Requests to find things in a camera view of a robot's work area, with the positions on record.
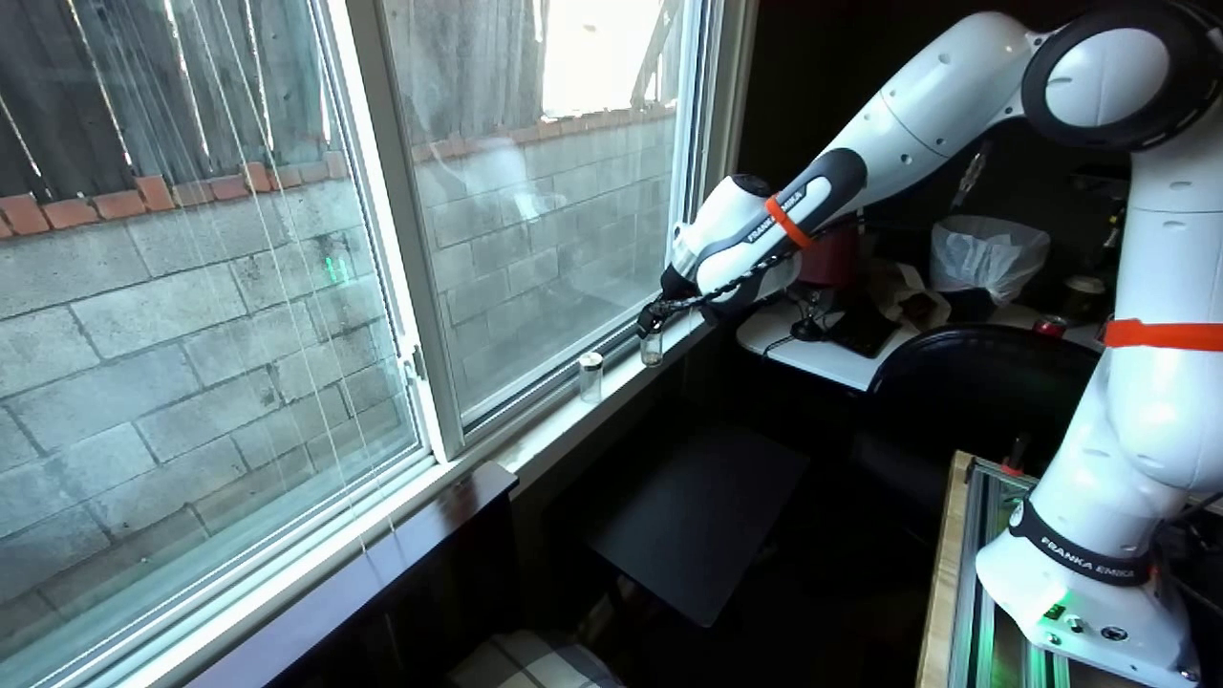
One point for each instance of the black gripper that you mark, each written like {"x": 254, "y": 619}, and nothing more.
{"x": 692, "y": 290}

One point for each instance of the small clear plastic bottle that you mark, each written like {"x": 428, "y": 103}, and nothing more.
{"x": 653, "y": 350}

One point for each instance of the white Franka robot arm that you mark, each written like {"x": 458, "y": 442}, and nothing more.
{"x": 1148, "y": 423}

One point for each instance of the red cup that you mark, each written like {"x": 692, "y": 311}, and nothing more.
{"x": 836, "y": 256}

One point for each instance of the black side table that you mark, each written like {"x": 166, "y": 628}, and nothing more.
{"x": 701, "y": 522}

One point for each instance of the black office chair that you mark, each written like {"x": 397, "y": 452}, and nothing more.
{"x": 980, "y": 383}

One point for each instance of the white plastic bag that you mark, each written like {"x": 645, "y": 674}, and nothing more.
{"x": 986, "y": 253}

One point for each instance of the dark brown sill board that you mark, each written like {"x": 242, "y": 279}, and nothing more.
{"x": 383, "y": 561}

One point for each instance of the wooden robot platform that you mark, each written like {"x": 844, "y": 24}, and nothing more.
{"x": 942, "y": 597}

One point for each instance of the white window frame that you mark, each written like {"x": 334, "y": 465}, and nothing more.
{"x": 400, "y": 253}

